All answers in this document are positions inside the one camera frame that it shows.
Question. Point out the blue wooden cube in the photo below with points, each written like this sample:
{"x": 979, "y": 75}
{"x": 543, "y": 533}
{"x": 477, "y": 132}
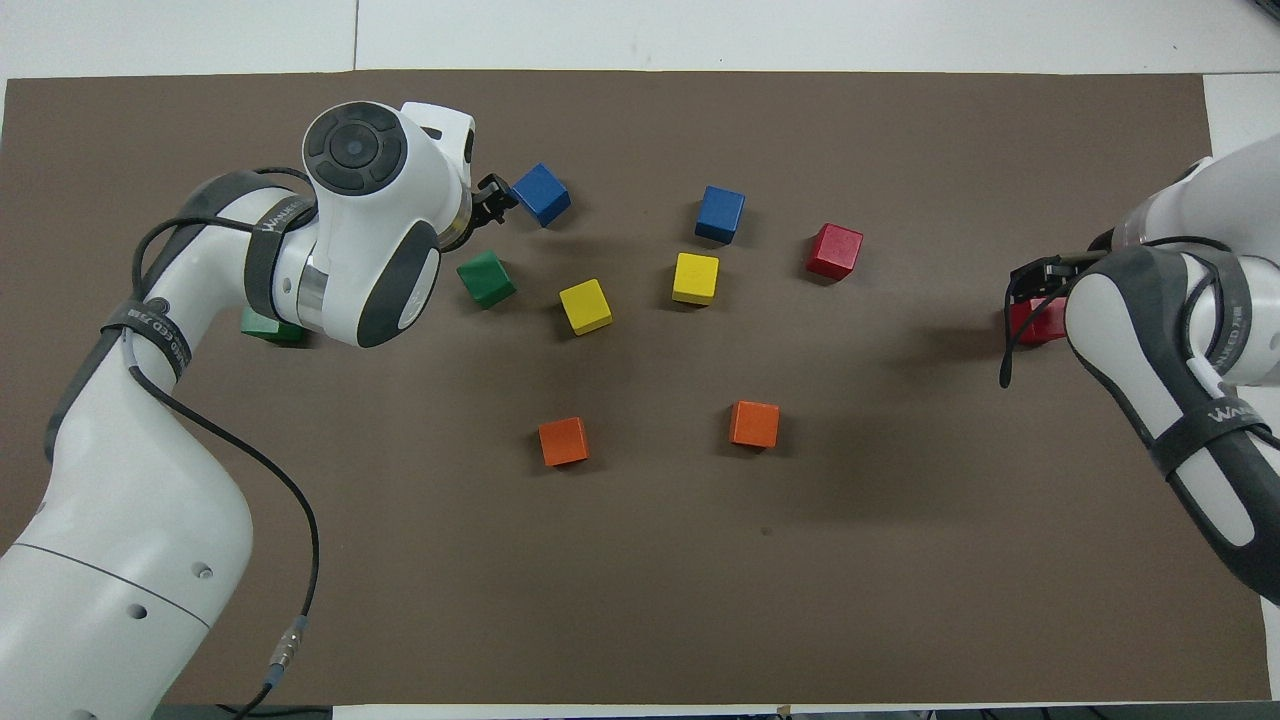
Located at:
{"x": 720, "y": 214}
{"x": 541, "y": 194}

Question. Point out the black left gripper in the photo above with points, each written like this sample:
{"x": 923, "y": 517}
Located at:
{"x": 480, "y": 210}

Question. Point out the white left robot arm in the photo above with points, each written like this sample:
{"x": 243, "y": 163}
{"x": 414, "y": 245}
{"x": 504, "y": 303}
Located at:
{"x": 120, "y": 520}

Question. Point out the green wooden cube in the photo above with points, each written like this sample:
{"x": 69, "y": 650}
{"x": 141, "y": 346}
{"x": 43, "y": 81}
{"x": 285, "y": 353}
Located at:
{"x": 270, "y": 330}
{"x": 487, "y": 279}

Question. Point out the yellow wooden cube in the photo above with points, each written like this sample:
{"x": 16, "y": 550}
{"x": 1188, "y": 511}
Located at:
{"x": 585, "y": 306}
{"x": 695, "y": 278}

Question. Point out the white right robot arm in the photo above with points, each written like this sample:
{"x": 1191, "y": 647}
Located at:
{"x": 1120, "y": 330}

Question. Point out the orange wooden cube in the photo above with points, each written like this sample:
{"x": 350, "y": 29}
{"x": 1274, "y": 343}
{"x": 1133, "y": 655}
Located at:
{"x": 754, "y": 424}
{"x": 563, "y": 441}

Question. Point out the brown paper table mat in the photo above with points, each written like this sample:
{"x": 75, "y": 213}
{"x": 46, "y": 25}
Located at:
{"x": 640, "y": 580}

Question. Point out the red wooden cube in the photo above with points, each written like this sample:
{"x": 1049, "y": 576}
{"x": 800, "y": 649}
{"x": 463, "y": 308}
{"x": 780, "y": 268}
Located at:
{"x": 1040, "y": 322}
{"x": 834, "y": 250}

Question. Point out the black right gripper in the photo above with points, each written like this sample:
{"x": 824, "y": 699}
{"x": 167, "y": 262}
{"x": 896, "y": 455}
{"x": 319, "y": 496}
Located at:
{"x": 1075, "y": 270}

